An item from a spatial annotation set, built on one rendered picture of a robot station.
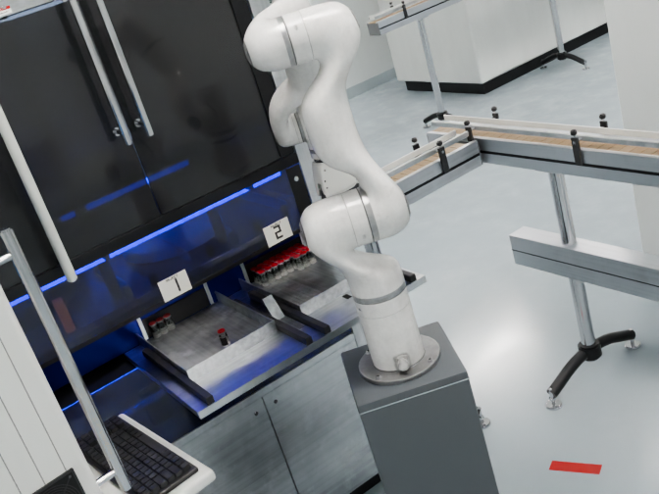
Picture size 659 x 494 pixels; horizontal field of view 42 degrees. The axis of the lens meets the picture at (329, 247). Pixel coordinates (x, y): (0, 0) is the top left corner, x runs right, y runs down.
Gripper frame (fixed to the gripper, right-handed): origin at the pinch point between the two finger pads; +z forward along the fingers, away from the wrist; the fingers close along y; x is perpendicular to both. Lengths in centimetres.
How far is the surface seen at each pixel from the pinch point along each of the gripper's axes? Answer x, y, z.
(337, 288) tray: -2.1, 7.7, 20.1
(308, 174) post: -28.2, -7.9, -3.1
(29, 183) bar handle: -21, 66, -34
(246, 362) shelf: 3.1, 40.7, 22.3
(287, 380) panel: -28, 20, 52
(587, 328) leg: -11, -87, 89
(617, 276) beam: 9, -85, 62
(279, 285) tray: -25.2, 13.2, 22.0
